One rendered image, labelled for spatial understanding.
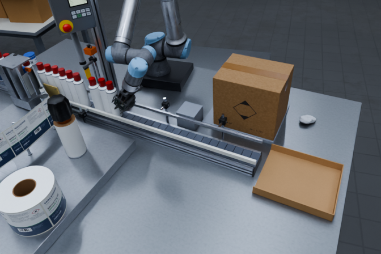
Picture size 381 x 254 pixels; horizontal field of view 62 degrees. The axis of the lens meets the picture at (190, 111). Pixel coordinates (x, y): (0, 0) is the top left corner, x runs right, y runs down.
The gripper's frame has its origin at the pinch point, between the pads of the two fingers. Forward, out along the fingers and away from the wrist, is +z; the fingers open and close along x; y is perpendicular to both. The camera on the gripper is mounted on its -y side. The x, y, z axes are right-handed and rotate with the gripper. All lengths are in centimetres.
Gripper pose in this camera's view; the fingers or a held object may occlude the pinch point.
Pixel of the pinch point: (122, 108)
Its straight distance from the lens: 160.7
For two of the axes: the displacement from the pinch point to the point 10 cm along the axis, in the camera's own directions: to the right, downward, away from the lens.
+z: -3.9, 5.5, 7.4
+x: 8.0, 6.0, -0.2
